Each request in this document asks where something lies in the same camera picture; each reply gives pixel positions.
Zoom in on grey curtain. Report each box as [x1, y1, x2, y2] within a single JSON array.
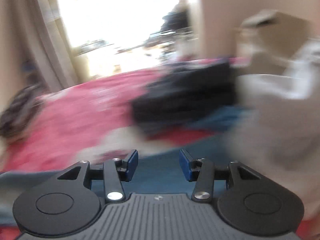
[[14, 0, 78, 92]]

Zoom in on pink floral fleece blanket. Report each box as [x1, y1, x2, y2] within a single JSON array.
[[0, 56, 251, 240]]

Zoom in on folding side table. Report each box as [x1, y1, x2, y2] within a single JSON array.
[[74, 40, 113, 55]]

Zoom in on white fleece robe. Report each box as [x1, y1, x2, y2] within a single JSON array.
[[227, 38, 319, 219]]

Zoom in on cardboard box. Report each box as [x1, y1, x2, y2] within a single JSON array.
[[235, 9, 313, 75]]

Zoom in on dark blue clothes pile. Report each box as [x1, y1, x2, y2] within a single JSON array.
[[131, 57, 247, 135]]

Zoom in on black wheelchair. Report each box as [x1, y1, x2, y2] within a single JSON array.
[[144, 0, 191, 48]]

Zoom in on blue denim jeans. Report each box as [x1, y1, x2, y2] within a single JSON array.
[[1, 138, 231, 226]]

